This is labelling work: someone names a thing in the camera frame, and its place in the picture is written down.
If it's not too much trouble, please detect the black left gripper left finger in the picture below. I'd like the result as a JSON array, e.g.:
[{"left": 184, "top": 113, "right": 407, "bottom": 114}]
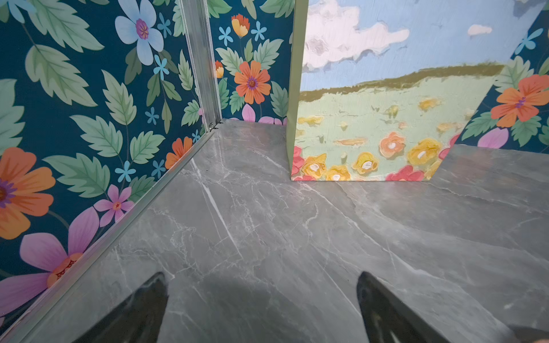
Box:
[{"left": 75, "top": 272, "right": 169, "bottom": 343}]

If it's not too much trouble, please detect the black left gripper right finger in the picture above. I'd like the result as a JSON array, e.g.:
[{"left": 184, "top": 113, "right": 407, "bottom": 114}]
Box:
[{"left": 356, "top": 272, "right": 449, "bottom": 343}]

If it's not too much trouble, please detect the painted landscape paper bag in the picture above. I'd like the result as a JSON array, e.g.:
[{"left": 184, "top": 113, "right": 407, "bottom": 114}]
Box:
[{"left": 287, "top": 1, "right": 548, "bottom": 182}]

